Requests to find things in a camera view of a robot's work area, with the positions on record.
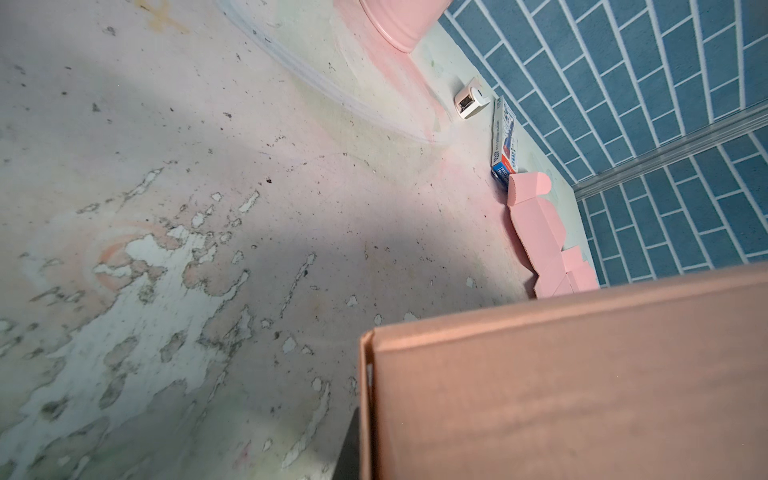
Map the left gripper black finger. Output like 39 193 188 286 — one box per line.
332 408 360 480

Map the orange paper box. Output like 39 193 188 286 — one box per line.
359 264 767 479

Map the pink flat paper box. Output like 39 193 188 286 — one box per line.
507 172 599 299

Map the toothpaste tube packet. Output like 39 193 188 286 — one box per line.
490 97 518 190

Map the pink pencil cup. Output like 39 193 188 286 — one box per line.
360 0 452 53

